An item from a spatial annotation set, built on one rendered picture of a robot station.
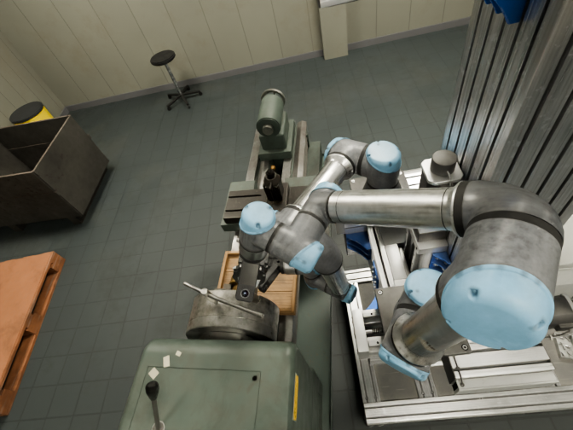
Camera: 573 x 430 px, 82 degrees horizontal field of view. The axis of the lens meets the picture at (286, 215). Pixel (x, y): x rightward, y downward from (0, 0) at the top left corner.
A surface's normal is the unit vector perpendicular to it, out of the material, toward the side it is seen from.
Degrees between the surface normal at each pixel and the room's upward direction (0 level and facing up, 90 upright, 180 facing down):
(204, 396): 0
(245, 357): 0
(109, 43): 90
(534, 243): 16
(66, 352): 0
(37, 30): 90
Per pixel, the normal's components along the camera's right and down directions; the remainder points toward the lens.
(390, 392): -0.19, -0.60
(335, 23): 0.05, 0.79
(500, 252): -0.43, -0.66
